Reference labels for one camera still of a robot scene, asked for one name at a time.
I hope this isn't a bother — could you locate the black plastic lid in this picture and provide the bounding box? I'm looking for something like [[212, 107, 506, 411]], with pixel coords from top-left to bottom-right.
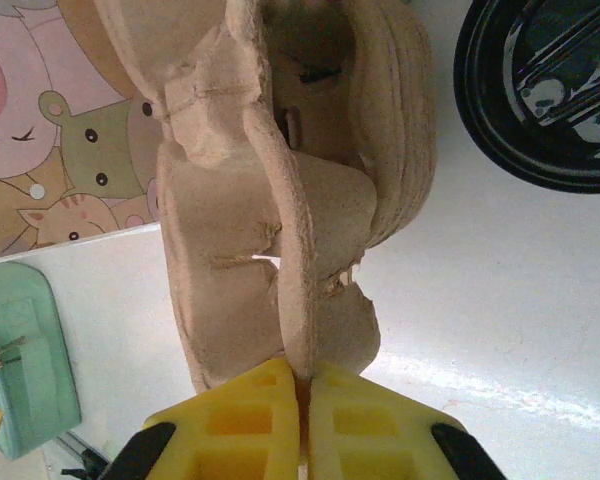
[[453, 0, 600, 194]]

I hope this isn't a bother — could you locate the single pulp cup carrier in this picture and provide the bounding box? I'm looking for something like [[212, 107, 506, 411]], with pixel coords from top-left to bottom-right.
[[92, 0, 384, 396]]

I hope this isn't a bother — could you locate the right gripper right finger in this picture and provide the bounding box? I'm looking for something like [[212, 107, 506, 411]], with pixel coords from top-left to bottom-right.
[[307, 362, 509, 480]]

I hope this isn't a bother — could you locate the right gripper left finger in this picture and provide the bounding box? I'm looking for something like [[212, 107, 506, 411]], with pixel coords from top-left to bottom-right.
[[99, 357, 301, 480]]

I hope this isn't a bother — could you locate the stack of pulp cup carriers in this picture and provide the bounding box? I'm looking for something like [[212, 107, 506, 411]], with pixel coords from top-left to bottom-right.
[[259, 0, 439, 251]]

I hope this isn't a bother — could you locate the white paper gift bag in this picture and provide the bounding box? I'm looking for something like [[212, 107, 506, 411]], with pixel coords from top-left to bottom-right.
[[0, 0, 169, 261]]

